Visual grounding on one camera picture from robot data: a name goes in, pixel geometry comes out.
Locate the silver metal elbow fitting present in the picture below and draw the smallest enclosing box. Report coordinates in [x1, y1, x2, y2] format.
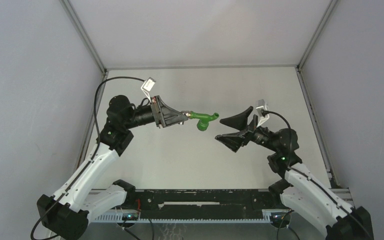
[181, 111, 192, 119]

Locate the green water faucet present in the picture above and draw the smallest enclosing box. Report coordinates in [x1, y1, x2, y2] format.
[189, 111, 220, 132]

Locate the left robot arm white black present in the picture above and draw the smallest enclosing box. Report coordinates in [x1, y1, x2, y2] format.
[30, 95, 194, 240]

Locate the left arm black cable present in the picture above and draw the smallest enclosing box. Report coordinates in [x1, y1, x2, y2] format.
[30, 76, 147, 240]

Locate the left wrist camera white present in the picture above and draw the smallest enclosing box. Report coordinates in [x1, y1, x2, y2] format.
[140, 77, 156, 101]

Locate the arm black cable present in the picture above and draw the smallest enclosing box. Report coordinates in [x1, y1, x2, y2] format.
[30, 76, 147, 240]
[261, 110, 373, 240]

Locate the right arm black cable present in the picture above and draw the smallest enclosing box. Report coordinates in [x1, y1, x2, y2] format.
[261, 110, 373, 240]

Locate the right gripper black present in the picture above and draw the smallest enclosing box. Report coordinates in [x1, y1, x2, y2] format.
[215, 106, 279, 153]

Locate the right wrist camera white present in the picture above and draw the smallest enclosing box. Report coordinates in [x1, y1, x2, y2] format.
[255, 99, 270, 127]

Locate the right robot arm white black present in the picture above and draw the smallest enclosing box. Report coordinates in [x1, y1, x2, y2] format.
[215, 106, 374, 240]

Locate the white slotted cable duct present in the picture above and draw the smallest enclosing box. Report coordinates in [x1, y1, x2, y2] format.
[92, 211, 273, 224]

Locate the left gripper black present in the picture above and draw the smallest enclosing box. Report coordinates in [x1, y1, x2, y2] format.
[123, 95, 188, 130]

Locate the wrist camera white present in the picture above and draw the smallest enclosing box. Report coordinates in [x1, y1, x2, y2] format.
[255, 99, 270, 127]
[140, 77, 156, 101]

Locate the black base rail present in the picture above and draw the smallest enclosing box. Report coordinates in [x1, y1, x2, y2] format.
[113, 185, 288, 220]

